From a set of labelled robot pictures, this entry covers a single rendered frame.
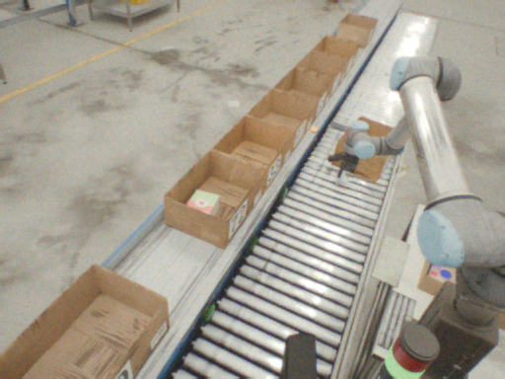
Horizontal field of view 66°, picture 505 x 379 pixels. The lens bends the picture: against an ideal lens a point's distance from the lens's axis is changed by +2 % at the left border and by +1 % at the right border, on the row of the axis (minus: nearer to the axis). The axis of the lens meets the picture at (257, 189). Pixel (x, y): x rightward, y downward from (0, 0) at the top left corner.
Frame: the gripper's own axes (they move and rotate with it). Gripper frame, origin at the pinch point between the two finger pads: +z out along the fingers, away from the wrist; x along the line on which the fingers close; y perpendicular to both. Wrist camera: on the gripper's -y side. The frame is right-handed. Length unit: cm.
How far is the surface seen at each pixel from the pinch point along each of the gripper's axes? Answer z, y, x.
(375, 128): -6, 8, 55
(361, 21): -19, -44, 229
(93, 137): 80, -228, 44
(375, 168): -4.3, 16.6, 14.9
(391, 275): 5, 39, -50
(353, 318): 7, 29, -78
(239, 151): -9, -54, -18
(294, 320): 5, 8, -91
